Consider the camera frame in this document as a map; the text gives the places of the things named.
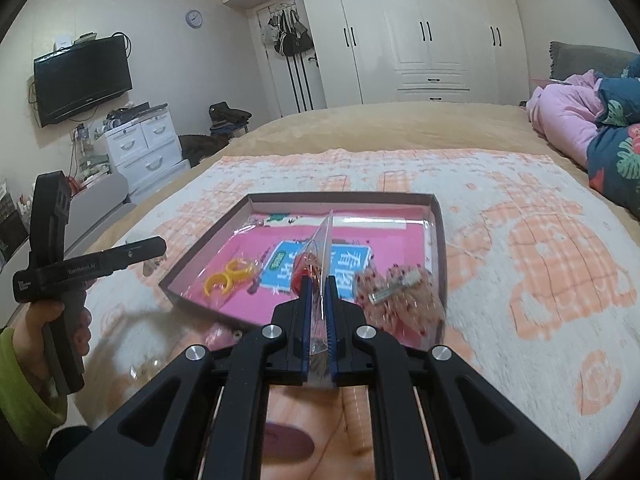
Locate dark folded clothes pile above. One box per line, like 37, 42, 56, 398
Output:
208, 102, 253, 137

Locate white door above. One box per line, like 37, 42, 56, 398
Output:
254, 2, 327, 117

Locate clear plastic bag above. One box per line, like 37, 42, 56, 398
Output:
92, 306, 203, 387

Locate person's left forearm green sleeve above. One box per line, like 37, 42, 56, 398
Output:
0, 326, 69, 457

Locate tan bedspread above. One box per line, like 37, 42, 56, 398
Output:
64, 101, 640, 321

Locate dark brown garment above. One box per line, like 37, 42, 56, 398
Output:
178, 134, 232, 168

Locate long black bag straps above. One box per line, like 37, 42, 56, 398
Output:
286, 54, 315, 113

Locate grey chair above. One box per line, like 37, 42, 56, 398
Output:
64, 174, 137, 257

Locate yellow plastic bracelet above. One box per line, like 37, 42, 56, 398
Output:
202, 258, 257, 299

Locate white glossy wardrobe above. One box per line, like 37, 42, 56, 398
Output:
298, 0, 532, 111

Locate dotted clear bag with clip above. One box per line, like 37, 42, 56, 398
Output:
352, 262, 447, 352

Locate peach and white plush blanket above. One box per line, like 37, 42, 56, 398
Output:
82, 149, 640, 463

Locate clear bag with red jewelry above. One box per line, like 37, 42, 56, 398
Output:
291, 209, 335, 388

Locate navy floral duvet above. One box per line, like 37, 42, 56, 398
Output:
587, 56, 640, 207

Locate hanging black striped bag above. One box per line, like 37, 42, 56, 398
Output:
274, 10, 298, 58

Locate black flat television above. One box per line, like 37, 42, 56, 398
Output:
33, 35, 134, 129

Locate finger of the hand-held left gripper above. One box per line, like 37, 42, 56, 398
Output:
102, 236, 168, 277
27, 171, 74, 268

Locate cluttered glass shelf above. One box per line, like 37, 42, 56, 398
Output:
69, 122, 110, 187

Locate brown cardboard box tray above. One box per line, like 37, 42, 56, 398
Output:
158, 192, 447, 357

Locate dark grey quilted pillow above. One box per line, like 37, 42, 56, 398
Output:
548, 41, 640, 82

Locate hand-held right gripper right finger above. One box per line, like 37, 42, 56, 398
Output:
324, 276, 582, 480

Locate person's left hand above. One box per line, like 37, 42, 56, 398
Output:
10, 302, 94, 387

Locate flat dark board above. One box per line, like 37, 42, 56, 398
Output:
124, 102, 167, 117

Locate white drawer cabinet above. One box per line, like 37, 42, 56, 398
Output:
102, 105, 184, 197

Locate pink quilt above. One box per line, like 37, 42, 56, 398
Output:
525, 70, 609, 169

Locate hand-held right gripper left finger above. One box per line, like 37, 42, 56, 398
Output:
55, 278, 321, 480

